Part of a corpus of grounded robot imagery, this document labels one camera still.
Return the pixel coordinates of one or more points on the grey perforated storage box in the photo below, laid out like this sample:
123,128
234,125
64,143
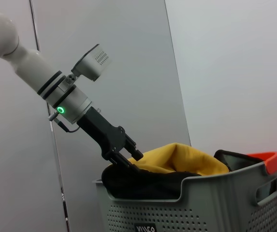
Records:
201,193

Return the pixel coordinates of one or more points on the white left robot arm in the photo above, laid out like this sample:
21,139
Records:
32,65

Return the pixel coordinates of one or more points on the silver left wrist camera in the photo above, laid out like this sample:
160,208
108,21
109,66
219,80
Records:
92,65

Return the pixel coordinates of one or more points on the yellow and grey towel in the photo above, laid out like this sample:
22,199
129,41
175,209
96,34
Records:
189,157

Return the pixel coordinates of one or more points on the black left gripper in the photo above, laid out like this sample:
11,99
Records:
99,133

